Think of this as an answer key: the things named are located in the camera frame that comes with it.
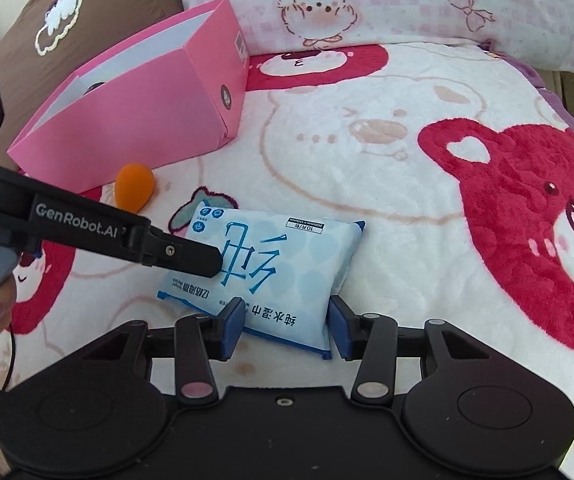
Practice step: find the pink checked pillow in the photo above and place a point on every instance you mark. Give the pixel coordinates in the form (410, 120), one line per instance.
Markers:
(392, 0)

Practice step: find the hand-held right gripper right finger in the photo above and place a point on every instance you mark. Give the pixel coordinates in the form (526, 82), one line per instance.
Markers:
(342, 327)

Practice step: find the blue wet wipes pack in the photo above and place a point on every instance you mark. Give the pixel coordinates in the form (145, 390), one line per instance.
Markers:
(277, 270)

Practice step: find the pink cardboard box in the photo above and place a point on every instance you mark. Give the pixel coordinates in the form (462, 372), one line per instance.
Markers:
(167, 100)

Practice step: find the bear printed blanket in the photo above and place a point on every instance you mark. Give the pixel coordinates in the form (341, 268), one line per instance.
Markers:
(367, 170)

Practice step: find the orange makeup sponge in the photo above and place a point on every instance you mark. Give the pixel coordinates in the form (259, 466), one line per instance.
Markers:
(134, 187)

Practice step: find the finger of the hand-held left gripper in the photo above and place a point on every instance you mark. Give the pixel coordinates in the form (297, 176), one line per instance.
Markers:
(192, 257)

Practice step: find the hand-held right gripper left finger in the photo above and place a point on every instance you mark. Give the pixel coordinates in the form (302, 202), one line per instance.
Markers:
(232, 330)

